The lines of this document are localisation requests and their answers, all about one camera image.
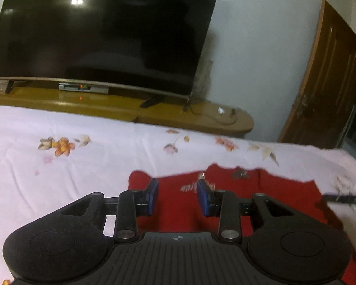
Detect floral white bed sheet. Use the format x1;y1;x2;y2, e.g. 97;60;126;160
0;106;356;284

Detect brown wooden door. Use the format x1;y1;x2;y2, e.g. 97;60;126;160
278;0;356;149

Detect silver set-top box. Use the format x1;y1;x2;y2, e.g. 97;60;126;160
58;82;109;95

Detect wooden TV stand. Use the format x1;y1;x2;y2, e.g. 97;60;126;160
0;79;255;138

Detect clear glass vase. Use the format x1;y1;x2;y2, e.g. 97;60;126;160
192;59;213;100

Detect large black television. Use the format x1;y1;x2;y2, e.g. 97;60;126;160
0;0;216;96

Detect black cable on stand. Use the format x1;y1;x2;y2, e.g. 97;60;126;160
182;96;244;126

